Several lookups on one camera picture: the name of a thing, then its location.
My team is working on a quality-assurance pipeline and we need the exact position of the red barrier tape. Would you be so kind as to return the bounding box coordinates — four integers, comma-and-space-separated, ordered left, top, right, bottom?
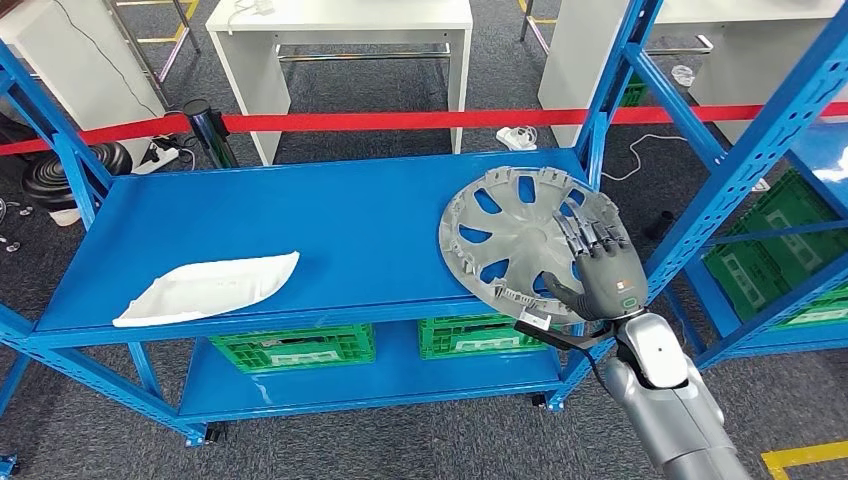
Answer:
0, 101, 848, 158

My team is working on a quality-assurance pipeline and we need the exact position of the white plastic tray part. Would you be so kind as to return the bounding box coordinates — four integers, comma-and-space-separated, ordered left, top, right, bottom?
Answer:
112, 250, 301, 329

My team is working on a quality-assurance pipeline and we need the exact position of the chrome office chair base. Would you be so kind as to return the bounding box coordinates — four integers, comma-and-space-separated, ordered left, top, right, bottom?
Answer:
0, 197, 36, 256

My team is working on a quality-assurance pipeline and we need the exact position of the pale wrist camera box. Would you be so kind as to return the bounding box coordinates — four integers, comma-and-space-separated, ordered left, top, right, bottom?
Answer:
515, 309, 553, 333

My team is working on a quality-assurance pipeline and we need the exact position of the green plastic crate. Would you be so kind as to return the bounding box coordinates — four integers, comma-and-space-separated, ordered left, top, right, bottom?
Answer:
775, 283, 848, 331
703, 168, 848, 326
417, 314, 564, 361
209, 323, 377, 376
619, 71, 649, 109

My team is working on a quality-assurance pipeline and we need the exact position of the small black cylinder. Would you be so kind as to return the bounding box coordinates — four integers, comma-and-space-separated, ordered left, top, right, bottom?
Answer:
644, 209, 676, 242

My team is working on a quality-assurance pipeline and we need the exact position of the white cable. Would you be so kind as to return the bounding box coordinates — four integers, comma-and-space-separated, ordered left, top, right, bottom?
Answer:
600, 133, 690, 182

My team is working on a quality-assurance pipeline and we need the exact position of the white cabinet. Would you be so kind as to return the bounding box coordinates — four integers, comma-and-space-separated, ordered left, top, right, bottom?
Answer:
0, 0, 167, 150

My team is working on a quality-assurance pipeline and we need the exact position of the white power adapter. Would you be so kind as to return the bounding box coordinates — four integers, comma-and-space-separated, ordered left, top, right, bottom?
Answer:
495, 125, 540, 152

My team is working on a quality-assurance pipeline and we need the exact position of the white table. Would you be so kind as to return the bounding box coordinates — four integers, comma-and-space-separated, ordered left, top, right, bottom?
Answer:
205, 0, 474, 167
537, 0, 848, 148

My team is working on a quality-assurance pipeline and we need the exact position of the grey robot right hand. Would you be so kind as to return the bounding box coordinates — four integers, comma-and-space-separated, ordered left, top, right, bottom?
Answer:
543, 205, 649, 323

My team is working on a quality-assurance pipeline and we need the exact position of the black ribbed round base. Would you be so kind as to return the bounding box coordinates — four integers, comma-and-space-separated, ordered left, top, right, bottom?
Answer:
21, 141, 134, 213

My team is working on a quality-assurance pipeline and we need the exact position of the black stanchion post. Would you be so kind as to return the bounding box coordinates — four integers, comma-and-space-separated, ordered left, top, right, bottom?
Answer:
182, 98, 240, 170

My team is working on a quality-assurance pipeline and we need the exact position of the white power strip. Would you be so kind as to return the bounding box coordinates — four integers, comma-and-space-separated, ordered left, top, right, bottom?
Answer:
131, 135, 181, 176

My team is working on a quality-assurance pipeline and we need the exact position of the white charger with cable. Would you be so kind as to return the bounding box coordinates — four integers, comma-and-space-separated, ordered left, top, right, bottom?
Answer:
225, 0, 276, 34

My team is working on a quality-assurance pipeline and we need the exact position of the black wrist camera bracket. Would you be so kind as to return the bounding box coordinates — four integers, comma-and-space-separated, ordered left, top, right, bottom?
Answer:
513, 321, 621, 392

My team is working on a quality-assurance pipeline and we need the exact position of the chrome steel frame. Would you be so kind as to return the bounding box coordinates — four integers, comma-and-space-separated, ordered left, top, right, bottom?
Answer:
102, 0, 201, 111

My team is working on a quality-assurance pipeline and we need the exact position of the grey plastic wheel cover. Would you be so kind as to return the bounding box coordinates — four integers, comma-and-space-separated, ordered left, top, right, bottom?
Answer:
438, 165, 624, 326

